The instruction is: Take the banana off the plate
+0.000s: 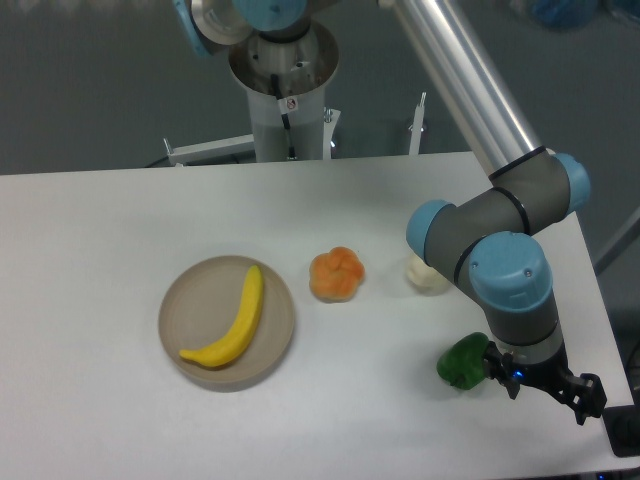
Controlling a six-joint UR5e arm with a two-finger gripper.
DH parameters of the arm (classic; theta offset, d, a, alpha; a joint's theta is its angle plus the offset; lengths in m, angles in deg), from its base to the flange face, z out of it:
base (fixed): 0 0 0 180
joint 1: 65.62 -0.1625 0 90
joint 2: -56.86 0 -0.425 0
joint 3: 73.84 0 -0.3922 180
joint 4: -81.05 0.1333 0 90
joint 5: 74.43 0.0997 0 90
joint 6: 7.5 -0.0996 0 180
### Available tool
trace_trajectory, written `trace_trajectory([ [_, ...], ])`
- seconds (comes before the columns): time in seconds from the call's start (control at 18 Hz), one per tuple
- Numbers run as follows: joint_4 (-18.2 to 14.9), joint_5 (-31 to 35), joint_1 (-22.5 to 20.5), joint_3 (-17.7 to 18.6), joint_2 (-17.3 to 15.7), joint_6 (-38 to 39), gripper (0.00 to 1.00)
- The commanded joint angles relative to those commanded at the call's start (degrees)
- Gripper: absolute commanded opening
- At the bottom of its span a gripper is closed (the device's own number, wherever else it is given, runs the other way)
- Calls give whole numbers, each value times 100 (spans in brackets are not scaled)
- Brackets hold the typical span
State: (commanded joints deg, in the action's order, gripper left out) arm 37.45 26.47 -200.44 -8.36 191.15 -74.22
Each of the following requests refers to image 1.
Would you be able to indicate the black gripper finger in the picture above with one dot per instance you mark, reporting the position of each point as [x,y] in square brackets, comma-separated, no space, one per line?
[583,394]
[499,366]

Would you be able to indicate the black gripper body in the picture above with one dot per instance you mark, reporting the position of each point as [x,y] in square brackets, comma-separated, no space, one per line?
[541,375]

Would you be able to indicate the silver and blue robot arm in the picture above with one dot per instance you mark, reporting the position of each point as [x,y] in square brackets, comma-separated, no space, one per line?
[486,247]

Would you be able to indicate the yellow toy banana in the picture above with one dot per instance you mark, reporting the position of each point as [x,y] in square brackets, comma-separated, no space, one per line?
[241,332]

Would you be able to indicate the beige round plate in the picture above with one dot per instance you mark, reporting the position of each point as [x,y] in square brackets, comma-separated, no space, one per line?
[200,306]

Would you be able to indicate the green toy bell pepper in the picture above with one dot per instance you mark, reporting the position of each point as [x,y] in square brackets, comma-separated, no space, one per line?
[461,366]

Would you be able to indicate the black device at table edge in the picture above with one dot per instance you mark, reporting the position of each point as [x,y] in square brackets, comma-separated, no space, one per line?
[622,427]

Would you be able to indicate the white toy garlic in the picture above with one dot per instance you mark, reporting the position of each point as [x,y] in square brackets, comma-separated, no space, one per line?
[425,279]

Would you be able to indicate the orange toy bread roll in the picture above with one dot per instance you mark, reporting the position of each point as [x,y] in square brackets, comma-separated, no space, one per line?
[335,276]

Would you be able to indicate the blue object top right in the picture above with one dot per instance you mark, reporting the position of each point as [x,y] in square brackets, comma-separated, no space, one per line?
[562,14]

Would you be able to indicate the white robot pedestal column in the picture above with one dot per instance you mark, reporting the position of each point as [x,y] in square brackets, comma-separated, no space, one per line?
[285,75]

